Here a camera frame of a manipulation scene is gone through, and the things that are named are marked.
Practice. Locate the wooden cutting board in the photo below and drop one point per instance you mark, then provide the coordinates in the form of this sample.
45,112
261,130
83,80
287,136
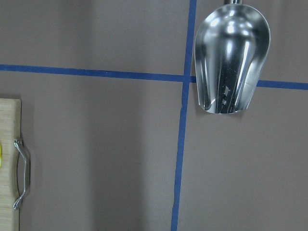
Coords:
10,129

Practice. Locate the lemon slice on board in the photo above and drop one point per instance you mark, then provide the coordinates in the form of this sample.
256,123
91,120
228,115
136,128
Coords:
1,158

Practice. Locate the shiny metal scoop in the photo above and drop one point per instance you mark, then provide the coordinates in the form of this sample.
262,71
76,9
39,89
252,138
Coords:
231,47

